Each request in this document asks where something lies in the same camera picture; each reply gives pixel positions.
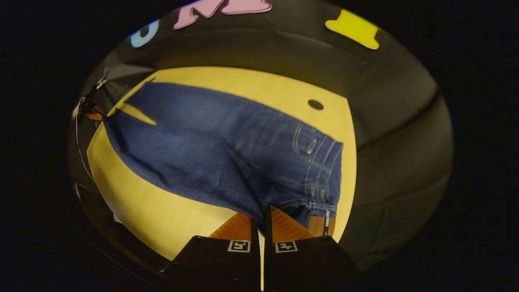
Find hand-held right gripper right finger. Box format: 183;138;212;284
264;205;361;292

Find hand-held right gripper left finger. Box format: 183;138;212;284
162;213;260;292

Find blue denim jeans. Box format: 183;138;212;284
101;82;344;238

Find black backdrop cloth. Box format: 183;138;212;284
67;0;455;272

